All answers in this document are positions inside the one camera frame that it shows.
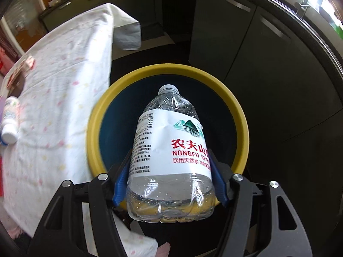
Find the blue bin with yellow rim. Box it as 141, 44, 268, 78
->
87, 64, 249, 212

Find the small white plastic bottle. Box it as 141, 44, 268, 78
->
0, 96, 20, 145

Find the red and white carton box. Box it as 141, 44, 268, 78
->
7, 56, 36, 89

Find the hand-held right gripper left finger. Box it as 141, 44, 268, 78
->
27, 147, 134, 257

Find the black kitchen countertop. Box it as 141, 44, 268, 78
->
222, 0, 343, 86

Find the clear plastic water bottle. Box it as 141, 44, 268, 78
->
126, 84, 219, 224

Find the white floral tablecloth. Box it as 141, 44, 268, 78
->
0, 3, 158, 257

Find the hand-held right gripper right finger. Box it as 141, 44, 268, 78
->
206, 148, 314, 257

